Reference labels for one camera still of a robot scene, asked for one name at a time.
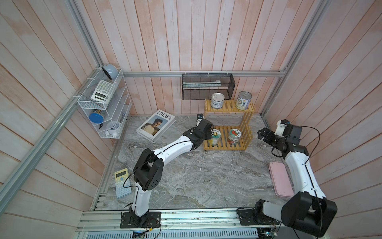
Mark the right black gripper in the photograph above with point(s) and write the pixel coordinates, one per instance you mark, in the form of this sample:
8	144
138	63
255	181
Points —
264	131

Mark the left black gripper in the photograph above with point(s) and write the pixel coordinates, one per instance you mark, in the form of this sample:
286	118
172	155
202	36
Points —
208	135

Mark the sunflower lid seed jar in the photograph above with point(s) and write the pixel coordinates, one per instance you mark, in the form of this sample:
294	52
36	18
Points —
215	138

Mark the tomato lid seed jar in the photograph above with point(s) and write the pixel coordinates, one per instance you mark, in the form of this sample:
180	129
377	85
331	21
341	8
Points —
234	136

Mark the silver tin can barcode label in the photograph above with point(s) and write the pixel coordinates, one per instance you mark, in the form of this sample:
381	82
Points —
217	100

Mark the bamboo two-tier shelf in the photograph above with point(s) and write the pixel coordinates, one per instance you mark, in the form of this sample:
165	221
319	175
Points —
230	108

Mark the purple label tin can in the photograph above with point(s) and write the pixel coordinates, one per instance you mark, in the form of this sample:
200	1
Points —
243	100

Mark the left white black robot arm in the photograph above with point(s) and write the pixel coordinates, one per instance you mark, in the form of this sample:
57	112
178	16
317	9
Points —
148	170

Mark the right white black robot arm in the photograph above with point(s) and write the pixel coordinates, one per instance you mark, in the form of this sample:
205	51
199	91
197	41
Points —
309	210

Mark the papers in mesh basket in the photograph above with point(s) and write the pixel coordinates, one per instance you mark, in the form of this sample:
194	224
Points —
208	84

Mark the LOEWE magazine book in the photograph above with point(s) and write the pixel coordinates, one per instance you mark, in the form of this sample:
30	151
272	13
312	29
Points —
153	128

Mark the yellow calculator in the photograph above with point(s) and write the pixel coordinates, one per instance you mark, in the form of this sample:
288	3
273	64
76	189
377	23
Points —
122	184

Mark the blue lid pencil tube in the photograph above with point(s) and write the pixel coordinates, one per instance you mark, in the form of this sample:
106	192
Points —
97	116

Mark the white desk calculator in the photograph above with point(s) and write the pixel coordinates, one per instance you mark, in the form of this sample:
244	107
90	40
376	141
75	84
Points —
103	92

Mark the light blue round fan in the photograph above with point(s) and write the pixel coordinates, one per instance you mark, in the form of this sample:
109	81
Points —
110	71

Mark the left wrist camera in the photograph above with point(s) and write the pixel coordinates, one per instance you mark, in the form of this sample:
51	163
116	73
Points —
200	117

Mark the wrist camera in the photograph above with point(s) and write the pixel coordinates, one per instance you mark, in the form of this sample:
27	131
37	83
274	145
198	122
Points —
283	128
200	117

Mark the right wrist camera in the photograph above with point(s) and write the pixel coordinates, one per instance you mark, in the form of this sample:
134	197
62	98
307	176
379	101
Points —
283	128

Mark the black mesh wall basket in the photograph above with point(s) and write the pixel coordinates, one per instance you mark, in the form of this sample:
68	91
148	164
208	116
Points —
227	88

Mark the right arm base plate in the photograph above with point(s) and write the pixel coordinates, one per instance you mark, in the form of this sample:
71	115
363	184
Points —
252	217

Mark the white wire wall rack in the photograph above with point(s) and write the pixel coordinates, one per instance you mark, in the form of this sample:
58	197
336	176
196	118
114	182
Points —
118	107

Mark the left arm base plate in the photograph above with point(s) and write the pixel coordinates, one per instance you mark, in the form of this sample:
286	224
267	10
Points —
148	220

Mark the aluminium front rail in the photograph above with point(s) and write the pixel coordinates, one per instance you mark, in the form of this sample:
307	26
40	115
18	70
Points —
181	224

